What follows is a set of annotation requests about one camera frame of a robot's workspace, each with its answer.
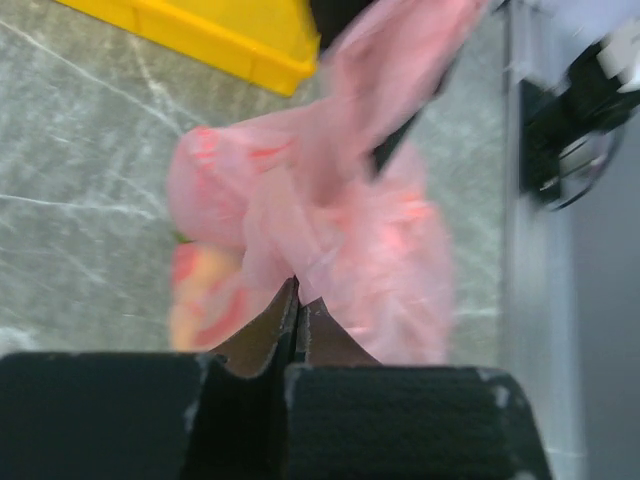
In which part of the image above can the pink plastic bag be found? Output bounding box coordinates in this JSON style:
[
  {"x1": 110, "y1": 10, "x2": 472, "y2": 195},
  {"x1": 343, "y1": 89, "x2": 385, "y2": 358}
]
[{"x1": 167, "y1": 1, "x2": 487, "y2": 365}]

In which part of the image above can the aluminium front rail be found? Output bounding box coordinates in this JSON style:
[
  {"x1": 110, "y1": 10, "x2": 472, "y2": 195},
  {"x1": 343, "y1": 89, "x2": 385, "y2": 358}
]
[{"x1": 500, "y1": 1, "x2": 586, "y2": 479}]

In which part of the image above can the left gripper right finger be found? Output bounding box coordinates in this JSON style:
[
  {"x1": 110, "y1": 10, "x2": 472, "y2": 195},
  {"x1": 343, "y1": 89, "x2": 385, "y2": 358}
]
[{"x1": 284, "y1": 301, "x2": 552, "y2": 479}]

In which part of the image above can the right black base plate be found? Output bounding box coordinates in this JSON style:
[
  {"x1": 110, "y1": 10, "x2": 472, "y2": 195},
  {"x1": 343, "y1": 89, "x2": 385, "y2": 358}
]
[{"x1": 519, "y1": 25, "x2": 639, "y2": 211}]

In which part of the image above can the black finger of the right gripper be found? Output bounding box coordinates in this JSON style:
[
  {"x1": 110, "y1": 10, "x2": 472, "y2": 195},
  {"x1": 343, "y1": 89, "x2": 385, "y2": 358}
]
[{"x1": 367, "y1": 59, "x2": 459, "y2": 175}]

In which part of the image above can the yellow plastic tray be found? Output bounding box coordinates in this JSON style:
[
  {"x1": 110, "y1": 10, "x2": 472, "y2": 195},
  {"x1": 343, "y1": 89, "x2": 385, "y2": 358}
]
[{"x1": 60, "y1": 0, "x2": 319, "y2": 97}]

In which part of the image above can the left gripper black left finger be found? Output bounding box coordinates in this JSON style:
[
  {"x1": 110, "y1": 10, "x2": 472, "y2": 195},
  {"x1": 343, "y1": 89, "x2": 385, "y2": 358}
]
[{"x1": 1, "y1": 279, "x2": 299, "y2": 479}]

